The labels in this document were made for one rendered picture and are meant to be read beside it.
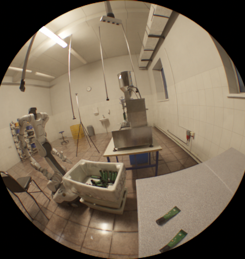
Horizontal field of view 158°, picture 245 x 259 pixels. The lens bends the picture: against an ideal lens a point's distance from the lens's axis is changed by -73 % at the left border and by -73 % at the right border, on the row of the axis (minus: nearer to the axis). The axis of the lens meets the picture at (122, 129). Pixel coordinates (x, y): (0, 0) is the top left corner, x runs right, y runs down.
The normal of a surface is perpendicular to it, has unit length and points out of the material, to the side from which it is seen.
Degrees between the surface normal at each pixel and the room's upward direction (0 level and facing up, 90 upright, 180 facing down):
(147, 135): 90
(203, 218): 0
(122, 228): 0
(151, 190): 0
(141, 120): 90
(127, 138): 90
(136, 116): 90
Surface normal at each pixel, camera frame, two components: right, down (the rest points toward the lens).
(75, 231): -0.14, -0.96
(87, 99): -0.07, 0.25
